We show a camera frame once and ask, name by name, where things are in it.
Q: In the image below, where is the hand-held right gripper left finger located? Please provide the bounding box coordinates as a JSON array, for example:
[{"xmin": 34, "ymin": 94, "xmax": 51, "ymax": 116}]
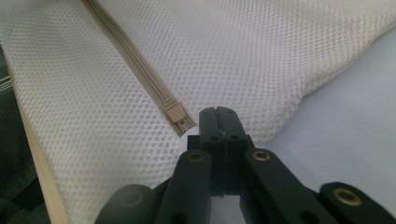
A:
[{"xmin": 187, "ymin": 106, "xmax": 225, "ymax": 196}]

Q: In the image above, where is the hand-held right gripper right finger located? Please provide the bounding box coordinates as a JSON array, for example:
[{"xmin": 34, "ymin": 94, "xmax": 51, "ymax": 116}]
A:
[{"xmin": 217, "ymin": 105, "xmax": 255, "ymax": 196}]

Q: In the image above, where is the cream mesh laundry bag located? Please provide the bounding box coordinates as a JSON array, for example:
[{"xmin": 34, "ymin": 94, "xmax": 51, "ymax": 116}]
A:
[{"xmin": 0, "ymin": 0, "xmax": 396, "ymax": 224}]

